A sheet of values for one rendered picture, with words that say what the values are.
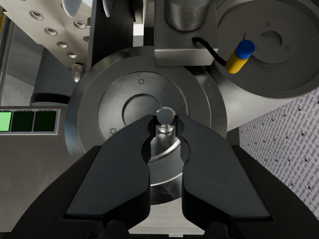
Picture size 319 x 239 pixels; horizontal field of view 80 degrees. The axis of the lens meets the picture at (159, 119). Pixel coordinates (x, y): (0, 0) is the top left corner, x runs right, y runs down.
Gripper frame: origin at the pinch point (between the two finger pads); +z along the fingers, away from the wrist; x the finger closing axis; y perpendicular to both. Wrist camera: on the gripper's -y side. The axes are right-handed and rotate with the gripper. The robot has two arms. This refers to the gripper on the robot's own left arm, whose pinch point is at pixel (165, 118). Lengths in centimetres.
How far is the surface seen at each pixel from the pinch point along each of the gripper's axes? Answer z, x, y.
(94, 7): 13.0, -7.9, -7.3
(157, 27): 5.0, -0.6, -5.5
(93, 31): 11.0, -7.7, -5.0
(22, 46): 218, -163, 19
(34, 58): 238, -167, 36
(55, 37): 32.2, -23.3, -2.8
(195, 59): 4.9, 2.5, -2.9
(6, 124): 32, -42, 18
